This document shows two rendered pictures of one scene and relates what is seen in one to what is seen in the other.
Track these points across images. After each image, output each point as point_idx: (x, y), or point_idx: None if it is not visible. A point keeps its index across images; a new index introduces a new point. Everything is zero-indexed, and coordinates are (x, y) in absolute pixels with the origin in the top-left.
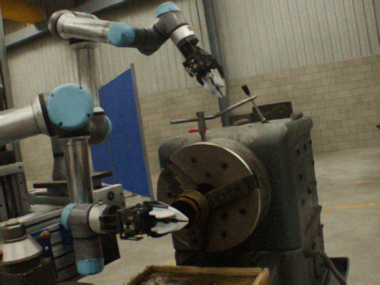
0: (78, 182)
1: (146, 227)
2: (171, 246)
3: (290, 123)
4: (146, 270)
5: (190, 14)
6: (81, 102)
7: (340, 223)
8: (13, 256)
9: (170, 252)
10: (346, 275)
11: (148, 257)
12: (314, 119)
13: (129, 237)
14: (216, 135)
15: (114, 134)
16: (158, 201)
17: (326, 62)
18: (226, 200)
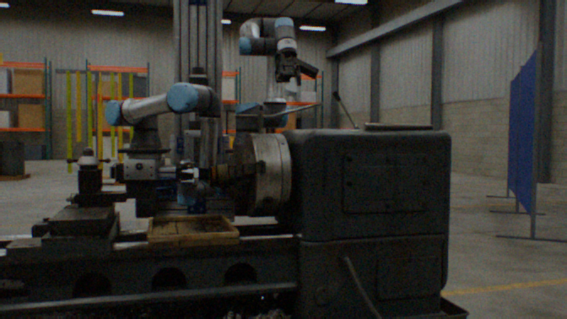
0: (202, 148)
1: (187, 178)
2: (493, 275)
3: (336, 131)
4: (215, 215)
5: None
6: (183, 95)
7: None
8: (79, 161)
9: (483, 279)
10: (423, 318)
11: (453, 275)
12: None
13: (464, 252)
14: (294, 132)
15: (521, 130)
16: (197, 164)
17: None
18: (236, 175)
